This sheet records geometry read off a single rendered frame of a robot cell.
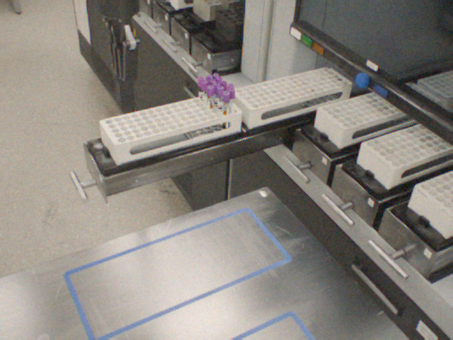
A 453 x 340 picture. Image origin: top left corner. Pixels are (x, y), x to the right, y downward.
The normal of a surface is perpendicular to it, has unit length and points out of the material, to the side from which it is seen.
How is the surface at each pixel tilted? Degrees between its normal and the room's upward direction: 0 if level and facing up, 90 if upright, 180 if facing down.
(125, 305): 0
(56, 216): 0
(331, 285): 0
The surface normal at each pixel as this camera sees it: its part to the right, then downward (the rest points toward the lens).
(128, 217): 0.05, -0.79
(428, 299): -0.87, 0.26
